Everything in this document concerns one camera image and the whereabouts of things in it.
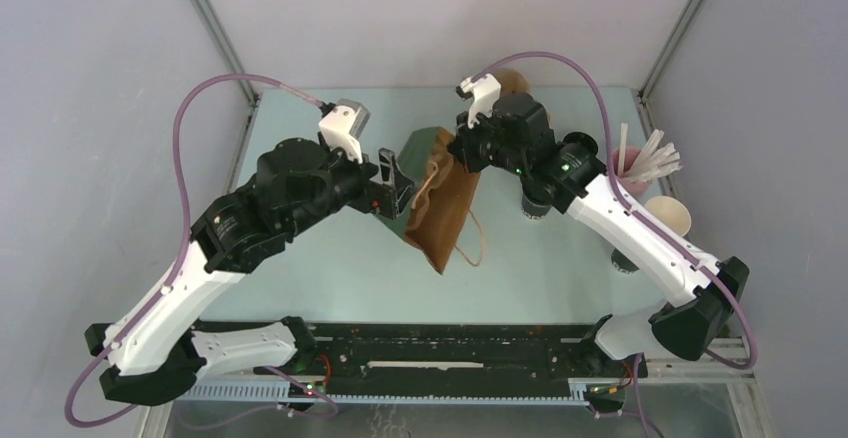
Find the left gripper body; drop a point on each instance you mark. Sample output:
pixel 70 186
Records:
pixel 382 197

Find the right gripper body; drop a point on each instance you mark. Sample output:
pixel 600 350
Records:
pixel 481 147

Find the green paper bag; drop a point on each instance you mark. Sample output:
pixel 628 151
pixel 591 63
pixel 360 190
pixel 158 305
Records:
pixel 441 200

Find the black paper coffee cup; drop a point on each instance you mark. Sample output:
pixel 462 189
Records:
pixel 534 210

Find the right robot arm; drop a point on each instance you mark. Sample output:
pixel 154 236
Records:
pixel 700 292

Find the stacked brown cup carriers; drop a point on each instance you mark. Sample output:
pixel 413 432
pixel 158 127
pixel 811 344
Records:
pixel 511 82

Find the stack of black lids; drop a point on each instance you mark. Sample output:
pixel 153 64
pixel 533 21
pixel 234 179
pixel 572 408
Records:
pixel 582 139

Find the single white straw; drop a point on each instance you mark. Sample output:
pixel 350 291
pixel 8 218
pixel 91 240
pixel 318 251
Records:
pixel 622 150

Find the pink straw holder cup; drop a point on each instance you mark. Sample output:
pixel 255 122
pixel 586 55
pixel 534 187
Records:
pixel 636 189

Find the bundle of white straws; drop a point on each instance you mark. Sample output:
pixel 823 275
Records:
pixel 656 160

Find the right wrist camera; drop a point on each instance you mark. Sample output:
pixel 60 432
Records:
pixel 483 92

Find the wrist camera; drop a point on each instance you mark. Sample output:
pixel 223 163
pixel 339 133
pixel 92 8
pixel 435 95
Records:
pixel 483 92
pixel 342 126

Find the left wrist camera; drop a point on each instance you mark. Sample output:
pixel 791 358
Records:
pixel 342 126

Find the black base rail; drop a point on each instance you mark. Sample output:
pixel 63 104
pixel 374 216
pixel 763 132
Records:
pixel 452 361

